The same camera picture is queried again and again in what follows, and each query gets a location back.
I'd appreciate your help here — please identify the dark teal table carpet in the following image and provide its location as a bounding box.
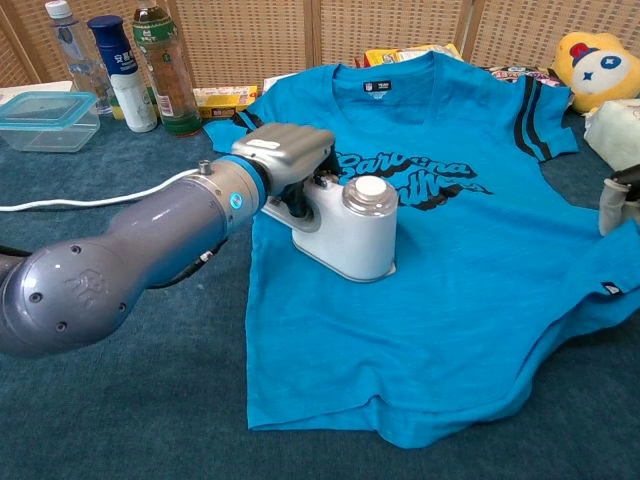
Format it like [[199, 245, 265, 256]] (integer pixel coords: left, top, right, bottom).
[[0, 107, 640, 480]]

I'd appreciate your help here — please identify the white bottle blue cap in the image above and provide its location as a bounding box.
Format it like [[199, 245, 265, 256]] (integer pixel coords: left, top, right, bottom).
[[87, 14, 159, 134]]

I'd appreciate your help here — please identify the black pink package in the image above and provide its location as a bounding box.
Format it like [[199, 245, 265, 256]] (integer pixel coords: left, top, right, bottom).
[[482, 63, 571, 89]]

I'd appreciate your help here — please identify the clear container blue lid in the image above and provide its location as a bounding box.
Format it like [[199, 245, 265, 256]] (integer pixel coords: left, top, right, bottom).
[[0, 90, 101, 154]]

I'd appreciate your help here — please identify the white handheld garment steamer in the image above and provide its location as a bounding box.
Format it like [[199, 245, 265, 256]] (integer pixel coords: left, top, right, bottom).
[[260, 169, 400, 284]]

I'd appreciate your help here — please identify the white power cable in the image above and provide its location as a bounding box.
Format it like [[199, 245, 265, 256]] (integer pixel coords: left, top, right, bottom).
[[0, 167, 201, 214]]

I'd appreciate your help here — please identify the yellow snack box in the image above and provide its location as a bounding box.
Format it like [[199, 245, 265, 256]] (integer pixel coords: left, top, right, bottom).
[[192, 84, 259, 120]]

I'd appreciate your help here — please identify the yellow plush toy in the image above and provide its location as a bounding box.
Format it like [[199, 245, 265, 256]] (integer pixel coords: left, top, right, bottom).
[[549, 31, 640, 115]]

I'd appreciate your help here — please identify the blue Carolina Panthers t-shirt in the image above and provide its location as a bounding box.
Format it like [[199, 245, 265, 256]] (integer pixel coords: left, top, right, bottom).
[[203, 49, 640, 450]]

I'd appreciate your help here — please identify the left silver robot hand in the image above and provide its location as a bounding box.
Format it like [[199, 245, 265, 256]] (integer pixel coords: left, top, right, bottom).
[[230, 122, 344, 221]]

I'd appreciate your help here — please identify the wicker folding screen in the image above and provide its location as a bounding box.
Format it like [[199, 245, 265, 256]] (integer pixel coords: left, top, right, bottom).
[[0, 0, 640, 91]]

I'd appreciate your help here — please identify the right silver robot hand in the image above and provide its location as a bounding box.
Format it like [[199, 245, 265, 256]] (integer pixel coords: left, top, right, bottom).
[[598, 164, 640, 237]]

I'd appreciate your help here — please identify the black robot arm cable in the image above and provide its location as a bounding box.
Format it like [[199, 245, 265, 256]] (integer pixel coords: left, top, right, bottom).
[[144, 239, 229, 291]]

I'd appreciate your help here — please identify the yellow snack package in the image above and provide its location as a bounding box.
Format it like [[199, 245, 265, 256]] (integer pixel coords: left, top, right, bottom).
[[362, 42, 464, 69]]

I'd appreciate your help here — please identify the clear water bottle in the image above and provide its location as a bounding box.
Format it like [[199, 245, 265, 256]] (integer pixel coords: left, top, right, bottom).
[[43, 0, 114, 116]]

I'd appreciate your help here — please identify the green tea bottle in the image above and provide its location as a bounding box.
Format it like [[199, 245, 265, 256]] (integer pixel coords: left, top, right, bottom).
[[132, 0, 204, 139]]

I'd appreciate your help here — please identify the white pink package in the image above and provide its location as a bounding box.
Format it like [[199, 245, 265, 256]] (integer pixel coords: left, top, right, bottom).
[[260, 69, 321, 96]]

